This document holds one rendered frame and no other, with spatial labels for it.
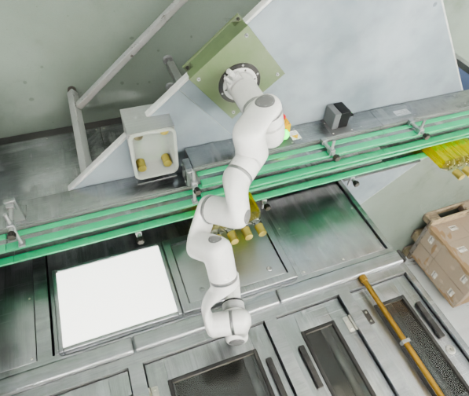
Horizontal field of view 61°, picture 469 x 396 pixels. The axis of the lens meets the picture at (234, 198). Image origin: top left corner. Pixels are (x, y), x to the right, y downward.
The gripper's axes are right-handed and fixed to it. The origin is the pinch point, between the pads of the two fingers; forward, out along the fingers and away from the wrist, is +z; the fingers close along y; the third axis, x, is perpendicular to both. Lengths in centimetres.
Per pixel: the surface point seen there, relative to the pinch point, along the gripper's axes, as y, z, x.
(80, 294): -11, -1, 55
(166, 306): -11.7, -8.5, 23.5
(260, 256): -12.7, 11.1, -14.2
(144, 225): -2.6, 23.1, 31.7
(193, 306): -11.5, -9.4, 13.7
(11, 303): -15, -1, 81
